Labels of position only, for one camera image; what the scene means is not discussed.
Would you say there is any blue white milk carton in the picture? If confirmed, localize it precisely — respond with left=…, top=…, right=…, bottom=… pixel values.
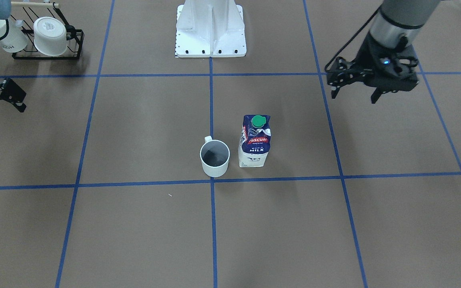
left=238, top=114, right=271, bottom=168

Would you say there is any white mug on rack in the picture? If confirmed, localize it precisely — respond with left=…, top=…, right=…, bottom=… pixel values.
left=0, top=18, right=29, bottom=53
left=33, top=16, right=73, bottom=57

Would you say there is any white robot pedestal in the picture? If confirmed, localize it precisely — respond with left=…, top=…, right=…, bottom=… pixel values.
left=174, top=0, right=247, bottom=58

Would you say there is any black wire mug rack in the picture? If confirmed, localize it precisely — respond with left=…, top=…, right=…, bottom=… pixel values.
left=11, top=0, right=85, bottom=60

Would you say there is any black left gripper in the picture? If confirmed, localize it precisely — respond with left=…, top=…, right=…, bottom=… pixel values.
left=325, top=34, right=419, bottom=104

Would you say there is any white ribbed mug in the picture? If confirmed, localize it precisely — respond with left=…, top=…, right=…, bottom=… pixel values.
left=199, top=136, right=230, bottom=178

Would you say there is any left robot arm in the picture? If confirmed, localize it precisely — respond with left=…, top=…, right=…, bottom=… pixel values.
left=324, top=0, right=439, bottom=104

